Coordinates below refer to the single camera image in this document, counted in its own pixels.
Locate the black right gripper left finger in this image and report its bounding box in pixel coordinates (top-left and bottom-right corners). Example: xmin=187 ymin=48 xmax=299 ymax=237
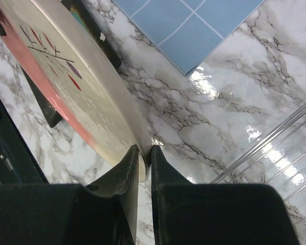
xmin=0 ymin=145 xmax=139 ymax=244

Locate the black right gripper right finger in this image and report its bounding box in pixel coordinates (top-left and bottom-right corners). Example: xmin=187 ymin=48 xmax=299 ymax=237
xmin=151 ymin=145 xmax=299 ymax=244

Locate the beige floral round plate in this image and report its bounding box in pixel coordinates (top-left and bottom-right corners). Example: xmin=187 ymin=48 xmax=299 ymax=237
xmin=0 ymin=1 xmax=152 ymax=181

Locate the black teal square plate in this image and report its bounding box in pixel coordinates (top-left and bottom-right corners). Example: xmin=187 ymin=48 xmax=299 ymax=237
xmin=20 ymin=0 xmax=122 ymax=128

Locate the blue grid placemat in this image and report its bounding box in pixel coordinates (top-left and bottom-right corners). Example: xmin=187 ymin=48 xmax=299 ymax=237
xmin=113 ymin=0 xmax=263 ymax=76

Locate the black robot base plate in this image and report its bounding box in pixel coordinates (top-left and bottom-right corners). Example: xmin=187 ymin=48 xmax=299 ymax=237
xmin=0 ymin=100 xmax=48 ymax=184

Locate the wire dish rack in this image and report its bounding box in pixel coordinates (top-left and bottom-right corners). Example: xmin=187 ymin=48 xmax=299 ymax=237
xmin=209 ymin=96 xmax=306 ymax=228

